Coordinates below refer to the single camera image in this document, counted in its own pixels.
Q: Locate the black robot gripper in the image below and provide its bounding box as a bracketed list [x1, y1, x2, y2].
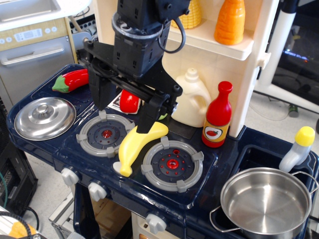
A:
[84, 27, 182, 133]

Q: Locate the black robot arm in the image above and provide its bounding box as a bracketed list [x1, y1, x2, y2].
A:
[84, 0, 190, 133]

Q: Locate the stainless steel pot lid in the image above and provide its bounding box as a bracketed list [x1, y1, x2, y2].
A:
[14, 97, 76, 141]

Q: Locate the red toy tomato piece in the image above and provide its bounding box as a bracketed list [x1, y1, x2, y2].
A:
[119, 90, 141, 114]

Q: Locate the left grey toy burner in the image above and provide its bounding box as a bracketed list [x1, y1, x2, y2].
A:
[76, 110, 135, 158]

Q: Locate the grey toy burner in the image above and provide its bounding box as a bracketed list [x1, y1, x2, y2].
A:
[76, 110, 135, 158]
[141, 136, 204, 193]

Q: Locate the yellow toy banana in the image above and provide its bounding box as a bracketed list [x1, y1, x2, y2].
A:
[118, 121, 168, 177]

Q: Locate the red toy chili pepper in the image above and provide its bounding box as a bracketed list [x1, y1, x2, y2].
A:
[52, 69, 89, 93]

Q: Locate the cream toy detergent jug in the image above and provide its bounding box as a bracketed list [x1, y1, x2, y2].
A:
[171, 68, 211, 128]

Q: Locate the right grey toy burner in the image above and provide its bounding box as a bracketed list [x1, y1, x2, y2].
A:
[141, 136, 204, 193]

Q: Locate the cream toy kitchen shelf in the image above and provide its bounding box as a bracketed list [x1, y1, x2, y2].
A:
[93, 0, 278, 137]

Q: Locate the red toy ketchup bottle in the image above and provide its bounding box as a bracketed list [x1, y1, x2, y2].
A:
[201, 81, 233, 148]

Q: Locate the left grey stove knob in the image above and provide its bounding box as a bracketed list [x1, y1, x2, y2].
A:
[61, 168, 80, 186]

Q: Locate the grey stove knob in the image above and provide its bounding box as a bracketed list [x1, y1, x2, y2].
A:
[61, 168, 80, 186]
[88, 182, 107, 202]
[146, 214, 167, 235]

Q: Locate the middle grey stove knob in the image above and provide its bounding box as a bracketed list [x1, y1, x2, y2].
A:
[88, 182, 107, 202]

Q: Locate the navy toy kitchen stove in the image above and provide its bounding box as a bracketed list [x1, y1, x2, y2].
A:
[6, 63, 319, 239]

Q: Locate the yellow toy corn cob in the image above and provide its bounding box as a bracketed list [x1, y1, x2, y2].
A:
[179, 0, 202, 29]

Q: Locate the toy steel dishwasher unit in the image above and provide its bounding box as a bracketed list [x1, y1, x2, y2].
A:
[0, 0, 91, 110]

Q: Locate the orange toy juice bottle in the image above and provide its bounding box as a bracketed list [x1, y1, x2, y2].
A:
[214, 0, 246, 45]

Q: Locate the right grey stove knob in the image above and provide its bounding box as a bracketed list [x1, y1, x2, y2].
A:
[146, 214, 167, 235]

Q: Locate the black equipment case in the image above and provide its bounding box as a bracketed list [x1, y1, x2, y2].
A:
[0, 142, 38, 216]

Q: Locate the grey toy faucet yellow cap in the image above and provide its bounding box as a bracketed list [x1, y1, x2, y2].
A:
[279, 126, 316, 172]

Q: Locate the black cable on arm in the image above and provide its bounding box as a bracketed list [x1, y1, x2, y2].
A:
[157, 17, 186, 54]

